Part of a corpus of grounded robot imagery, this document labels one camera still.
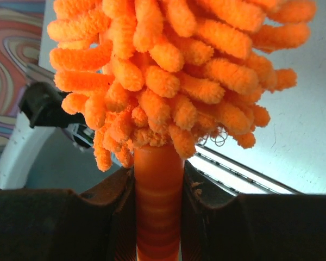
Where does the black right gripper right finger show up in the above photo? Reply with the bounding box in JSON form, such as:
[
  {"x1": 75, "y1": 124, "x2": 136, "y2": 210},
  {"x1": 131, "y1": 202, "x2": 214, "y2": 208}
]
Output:
[{"x1": 181, "y1": 163, "x2": 326, "y2": 260}]

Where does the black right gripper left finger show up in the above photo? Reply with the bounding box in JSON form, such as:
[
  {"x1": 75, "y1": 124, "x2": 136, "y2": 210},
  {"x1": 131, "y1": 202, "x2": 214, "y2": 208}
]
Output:
[{"x1": 0, "y1": 168, "x2": 136, "y2": 260}]

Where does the orange chenille duster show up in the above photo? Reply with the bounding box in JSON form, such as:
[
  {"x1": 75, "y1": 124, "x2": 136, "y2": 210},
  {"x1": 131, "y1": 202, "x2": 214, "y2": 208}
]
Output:
[{"x1": 47, "y1": 1, "x2": 317, "y2": 260}]

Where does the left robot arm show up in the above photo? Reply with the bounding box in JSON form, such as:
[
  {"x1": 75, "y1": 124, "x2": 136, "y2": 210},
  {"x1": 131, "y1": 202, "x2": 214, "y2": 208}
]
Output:
[{"x1": 0, "y1": 82, "x2": 94, "y2": 190}]

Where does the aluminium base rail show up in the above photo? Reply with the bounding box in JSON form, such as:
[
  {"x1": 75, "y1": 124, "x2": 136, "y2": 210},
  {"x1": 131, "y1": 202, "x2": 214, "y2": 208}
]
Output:
[{"x1": 190, "y1": 145, "x2": 301, "y2": 195}]

